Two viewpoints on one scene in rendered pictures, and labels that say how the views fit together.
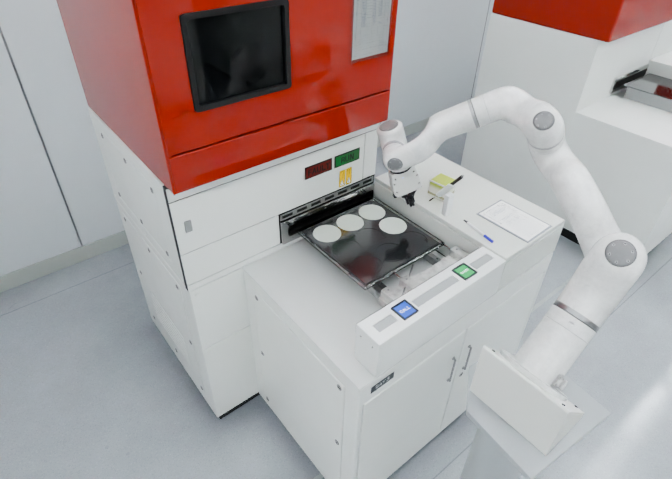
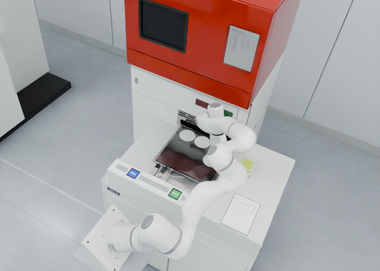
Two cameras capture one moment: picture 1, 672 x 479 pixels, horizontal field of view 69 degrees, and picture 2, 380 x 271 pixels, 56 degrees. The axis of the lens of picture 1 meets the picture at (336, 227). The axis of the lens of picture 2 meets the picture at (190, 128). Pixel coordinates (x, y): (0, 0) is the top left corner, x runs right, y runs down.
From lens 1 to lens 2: 161 cm
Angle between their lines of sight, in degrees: 46
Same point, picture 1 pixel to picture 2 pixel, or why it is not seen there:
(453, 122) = (223, 125)
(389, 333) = (115, 171)
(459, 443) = not seen: outside the picture
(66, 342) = not seen: hidden behind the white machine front
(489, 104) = (234, 129)
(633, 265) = (142, 230)
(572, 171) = (201, 185)
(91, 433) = (115, 136)
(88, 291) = not seen: hidden behind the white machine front
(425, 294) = (149, 180)
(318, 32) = (204, 37)
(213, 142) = (145, 53)
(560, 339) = (122, 232)
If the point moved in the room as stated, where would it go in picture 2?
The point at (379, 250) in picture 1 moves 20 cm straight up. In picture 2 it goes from (185, 159) to (188, 136)
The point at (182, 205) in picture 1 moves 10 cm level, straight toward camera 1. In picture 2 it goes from (135, 71) to (122, 76)
